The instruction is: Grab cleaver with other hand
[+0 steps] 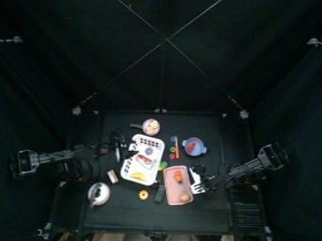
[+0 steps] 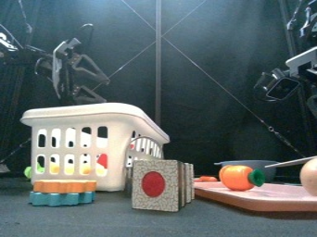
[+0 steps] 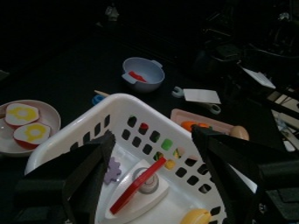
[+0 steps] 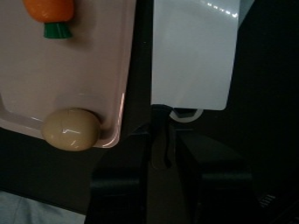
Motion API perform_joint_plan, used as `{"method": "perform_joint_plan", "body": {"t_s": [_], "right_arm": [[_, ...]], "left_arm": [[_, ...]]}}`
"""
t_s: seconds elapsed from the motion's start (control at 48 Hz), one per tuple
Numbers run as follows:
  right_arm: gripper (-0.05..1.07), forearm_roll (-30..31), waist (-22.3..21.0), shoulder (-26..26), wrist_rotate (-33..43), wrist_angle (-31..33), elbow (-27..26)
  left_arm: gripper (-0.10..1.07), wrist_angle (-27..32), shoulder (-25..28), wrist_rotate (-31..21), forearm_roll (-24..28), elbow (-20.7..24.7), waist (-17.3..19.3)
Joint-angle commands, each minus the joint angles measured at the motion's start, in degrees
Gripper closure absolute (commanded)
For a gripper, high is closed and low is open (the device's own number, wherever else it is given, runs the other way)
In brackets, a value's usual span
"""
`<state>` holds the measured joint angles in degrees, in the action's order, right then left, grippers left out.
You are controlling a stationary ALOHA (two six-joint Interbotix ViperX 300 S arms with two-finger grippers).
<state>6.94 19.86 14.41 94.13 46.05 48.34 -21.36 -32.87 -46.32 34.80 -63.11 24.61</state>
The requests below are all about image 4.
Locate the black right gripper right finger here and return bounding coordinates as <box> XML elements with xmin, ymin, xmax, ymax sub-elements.
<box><xmin>174</xmin><ymin>128</ymin><xmax>262</xmax><ymax>224</ymax></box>

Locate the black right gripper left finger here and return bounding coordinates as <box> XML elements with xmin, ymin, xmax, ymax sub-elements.
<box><xmin>86</xmin><ymin>123</ymin><xmax>153</xmax><ymax>224</ymax></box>

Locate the beige toy ball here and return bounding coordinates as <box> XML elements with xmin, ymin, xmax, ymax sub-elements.
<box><xmin>42</xmin><ymin>108</ymin><xmax>103</xmax><ymax>152</ymax></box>

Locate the pink plastic cutting board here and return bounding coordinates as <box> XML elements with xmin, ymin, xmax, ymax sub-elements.
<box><xmin>0</xmin><ymin>0</ymin><xmax>138</xmax><ymax>149</ymax></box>

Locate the orange toy carrot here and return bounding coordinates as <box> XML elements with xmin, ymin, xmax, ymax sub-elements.
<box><xmin>23</xmin><ymin>0</ymin><xmax>77</xmax><ymax>40</ymax></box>

